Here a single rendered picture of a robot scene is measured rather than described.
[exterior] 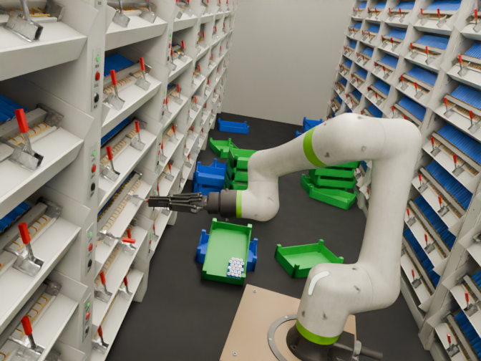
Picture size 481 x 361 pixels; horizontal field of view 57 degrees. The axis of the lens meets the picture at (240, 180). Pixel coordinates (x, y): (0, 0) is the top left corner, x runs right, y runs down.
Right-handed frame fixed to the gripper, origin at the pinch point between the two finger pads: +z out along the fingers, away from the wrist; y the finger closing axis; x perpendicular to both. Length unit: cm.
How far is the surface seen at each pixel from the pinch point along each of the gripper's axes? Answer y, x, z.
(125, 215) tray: -9.9, -0.8, 8.6
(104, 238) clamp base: -27.6, 0.8, 9.2
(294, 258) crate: 74, -65, -53
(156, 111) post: 18.0, 26.5, 3.5
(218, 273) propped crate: 45, -57, -15
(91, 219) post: -46.5, 16.4, 4.0
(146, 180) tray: 17.7, 0.5, 8.8
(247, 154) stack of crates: 133, -26, -25
